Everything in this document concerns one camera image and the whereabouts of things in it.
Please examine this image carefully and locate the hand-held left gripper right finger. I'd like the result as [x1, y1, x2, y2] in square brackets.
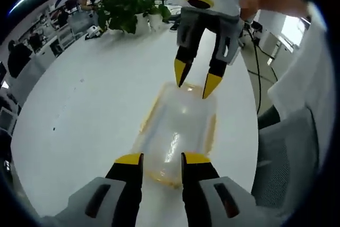
[181, 152, 266, 227]

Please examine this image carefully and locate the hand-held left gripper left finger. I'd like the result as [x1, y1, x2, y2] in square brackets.
[67, 153, 145, 227]

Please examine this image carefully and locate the clear container with yellow buckle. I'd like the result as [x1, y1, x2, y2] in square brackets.
[138, 81, 217, 188]

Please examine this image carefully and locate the white plant pot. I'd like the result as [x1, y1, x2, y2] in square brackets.
[135, 13, 151, 35]
[149, 13, 164, 32]

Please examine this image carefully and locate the green leafy potted plant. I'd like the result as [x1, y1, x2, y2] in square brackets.
[96, 0, 172, 35]

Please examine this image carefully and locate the person's white shirt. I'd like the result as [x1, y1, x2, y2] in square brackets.
[267, 1, 330, 145]

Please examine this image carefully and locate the white hand-held device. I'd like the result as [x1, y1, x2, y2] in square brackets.
[84, 24, 103, 41]

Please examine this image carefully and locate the grey mesh office chair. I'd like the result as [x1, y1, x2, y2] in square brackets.
[251, 104, 328, 213]

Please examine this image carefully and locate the black cable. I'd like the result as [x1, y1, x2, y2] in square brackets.
[245, 21, 278, 114]

